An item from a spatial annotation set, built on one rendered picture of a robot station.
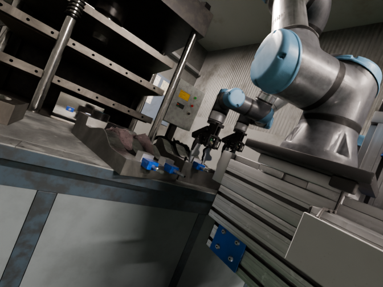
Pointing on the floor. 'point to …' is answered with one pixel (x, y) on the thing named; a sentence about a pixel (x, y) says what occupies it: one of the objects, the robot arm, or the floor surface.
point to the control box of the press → (182, 107)
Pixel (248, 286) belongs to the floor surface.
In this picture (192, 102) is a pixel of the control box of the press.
